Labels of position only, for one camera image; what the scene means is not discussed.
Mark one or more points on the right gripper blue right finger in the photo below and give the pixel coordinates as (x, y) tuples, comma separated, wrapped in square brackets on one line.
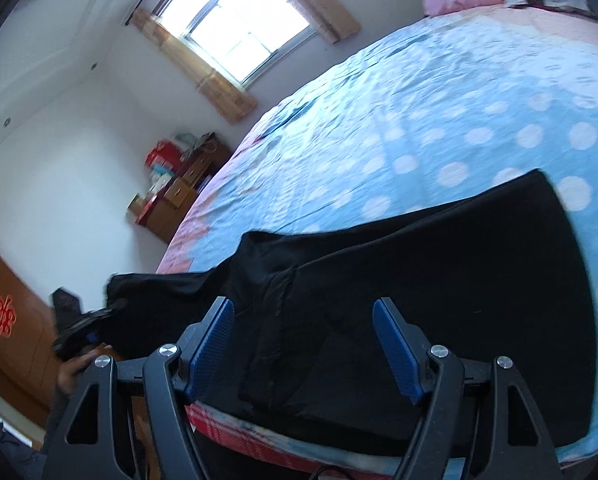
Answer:
[(405, 348)]

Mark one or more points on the red gift bag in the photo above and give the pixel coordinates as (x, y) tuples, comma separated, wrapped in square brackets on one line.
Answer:
[(165, 154)]

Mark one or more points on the brown wooden wardrobe door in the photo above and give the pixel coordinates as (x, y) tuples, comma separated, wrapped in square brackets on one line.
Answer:
[(28, 367)]

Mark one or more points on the right yellow curtain far window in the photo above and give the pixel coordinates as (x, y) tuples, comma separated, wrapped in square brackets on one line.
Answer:
[(314, 0)]

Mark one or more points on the wooden desk with drawers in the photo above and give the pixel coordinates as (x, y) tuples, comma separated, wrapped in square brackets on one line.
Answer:
[(168, 207)]

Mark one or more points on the person left hand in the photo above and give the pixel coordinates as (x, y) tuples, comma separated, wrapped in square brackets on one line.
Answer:
[(70, 371)]

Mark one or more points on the person dark jacket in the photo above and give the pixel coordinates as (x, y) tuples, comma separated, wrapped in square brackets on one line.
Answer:
[(19, 460)]

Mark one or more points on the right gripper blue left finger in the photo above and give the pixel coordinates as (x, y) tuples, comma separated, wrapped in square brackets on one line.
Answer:
[(202, 347)]

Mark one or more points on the small cardboard box on desk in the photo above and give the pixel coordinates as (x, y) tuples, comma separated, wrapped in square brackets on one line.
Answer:
[(137, 205)]

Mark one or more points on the black pants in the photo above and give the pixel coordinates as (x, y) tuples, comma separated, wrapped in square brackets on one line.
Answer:
[(497, 274)]

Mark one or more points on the left yellow curtain far window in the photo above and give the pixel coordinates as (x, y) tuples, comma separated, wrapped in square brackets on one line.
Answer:
[(229, 99)]

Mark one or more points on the yellow curtain window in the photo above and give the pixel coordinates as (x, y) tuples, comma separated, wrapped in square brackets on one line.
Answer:
[(229, 99), (314, 0)]

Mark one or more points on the blue pink polka-dot bedsheet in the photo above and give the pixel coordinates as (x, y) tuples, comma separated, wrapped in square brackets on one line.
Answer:
[(438, 110)]

